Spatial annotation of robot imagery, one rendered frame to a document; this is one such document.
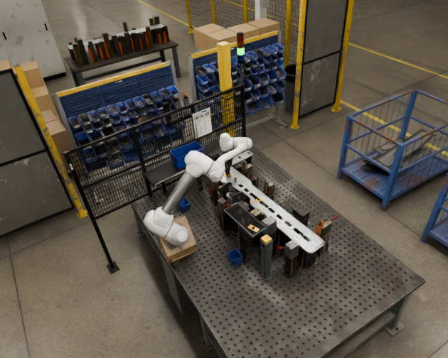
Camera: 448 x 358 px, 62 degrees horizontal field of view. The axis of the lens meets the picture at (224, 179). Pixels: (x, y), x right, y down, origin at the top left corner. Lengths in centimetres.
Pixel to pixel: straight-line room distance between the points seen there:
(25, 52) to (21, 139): 487
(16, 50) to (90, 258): 564
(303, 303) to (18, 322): 278
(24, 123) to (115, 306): 208
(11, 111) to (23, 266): 173
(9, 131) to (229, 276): 267
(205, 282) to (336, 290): 103
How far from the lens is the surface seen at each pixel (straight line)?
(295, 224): 310
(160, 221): 296
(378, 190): 487
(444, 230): 463
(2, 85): 420
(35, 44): 912
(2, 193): 475
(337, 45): 621
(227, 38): 602
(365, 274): 326
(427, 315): 407
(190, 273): 319
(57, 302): 432
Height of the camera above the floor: 323
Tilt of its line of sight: 39 degrees down
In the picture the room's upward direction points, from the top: 5 degrees counter-clockwise
